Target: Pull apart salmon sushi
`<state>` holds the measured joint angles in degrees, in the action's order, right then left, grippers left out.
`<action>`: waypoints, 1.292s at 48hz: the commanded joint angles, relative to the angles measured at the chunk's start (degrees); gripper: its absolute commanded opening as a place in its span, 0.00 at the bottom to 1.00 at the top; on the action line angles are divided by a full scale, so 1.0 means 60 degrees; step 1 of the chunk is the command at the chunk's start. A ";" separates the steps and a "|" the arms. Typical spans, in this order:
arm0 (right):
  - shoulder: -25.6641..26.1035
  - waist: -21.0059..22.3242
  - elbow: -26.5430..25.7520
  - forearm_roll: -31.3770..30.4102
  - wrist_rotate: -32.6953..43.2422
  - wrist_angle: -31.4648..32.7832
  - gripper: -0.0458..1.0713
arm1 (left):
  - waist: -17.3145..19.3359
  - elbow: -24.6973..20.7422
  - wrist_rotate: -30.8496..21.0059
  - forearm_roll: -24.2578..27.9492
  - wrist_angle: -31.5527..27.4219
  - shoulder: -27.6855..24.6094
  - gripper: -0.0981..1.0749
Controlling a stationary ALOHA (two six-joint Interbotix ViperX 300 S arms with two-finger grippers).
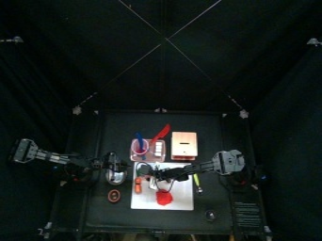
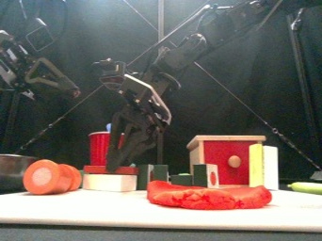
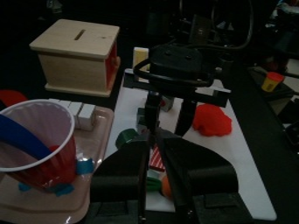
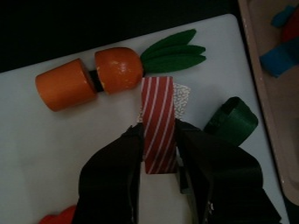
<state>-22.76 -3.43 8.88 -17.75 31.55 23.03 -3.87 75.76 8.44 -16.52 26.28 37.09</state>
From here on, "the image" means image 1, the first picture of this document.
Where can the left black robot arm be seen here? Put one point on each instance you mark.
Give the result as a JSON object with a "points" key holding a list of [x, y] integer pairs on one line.
{"points": [[42, 155]]}

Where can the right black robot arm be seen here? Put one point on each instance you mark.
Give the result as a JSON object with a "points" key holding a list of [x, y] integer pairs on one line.
{"points": [[226, 162]]}

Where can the small steel bowl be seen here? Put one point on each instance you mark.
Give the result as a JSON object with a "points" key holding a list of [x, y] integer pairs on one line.
{"points": [[117, 178]]}

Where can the dark green seaweed roll piece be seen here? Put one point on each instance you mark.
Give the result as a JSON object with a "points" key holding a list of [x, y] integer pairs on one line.
{"points": [[144, 170]]}

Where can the pink plastic tray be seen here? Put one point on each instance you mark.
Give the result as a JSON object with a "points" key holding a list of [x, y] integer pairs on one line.
{"points": [[154, 158]]}

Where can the clear glass beaker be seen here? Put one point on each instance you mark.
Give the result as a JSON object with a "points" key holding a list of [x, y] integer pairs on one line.
{"points": [[140, 148]]}

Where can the orange toy carrot green leaf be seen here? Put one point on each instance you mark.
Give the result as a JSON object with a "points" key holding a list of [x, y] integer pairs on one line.
{"points": [[138, 185]]}

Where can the red flat toy blob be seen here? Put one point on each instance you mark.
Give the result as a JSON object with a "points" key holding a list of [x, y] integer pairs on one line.
{"points": [[165, 198]]}

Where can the white cutting board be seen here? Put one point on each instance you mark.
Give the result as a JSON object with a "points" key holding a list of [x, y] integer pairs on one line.
{"points": [[182, 194]]}

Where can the light wooden box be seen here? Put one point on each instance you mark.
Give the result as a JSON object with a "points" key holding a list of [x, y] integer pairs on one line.
{"points": [[184, 144]]}

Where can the red toy knife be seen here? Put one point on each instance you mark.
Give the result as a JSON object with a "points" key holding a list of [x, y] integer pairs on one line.
{"points": [[161, 132]]}

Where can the small black round object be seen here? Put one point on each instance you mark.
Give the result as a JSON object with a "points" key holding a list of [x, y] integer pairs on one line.
{"points": [[210, 215]]}

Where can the black label with white print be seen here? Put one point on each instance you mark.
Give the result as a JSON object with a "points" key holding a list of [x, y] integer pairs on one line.
{"points": [[248, 216]]}

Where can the metal frame clamp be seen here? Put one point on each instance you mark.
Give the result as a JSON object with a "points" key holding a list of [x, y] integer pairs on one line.
{"points": [[313, 41], [17, 39], [77, 110], [244, 113], [160, 110]]}

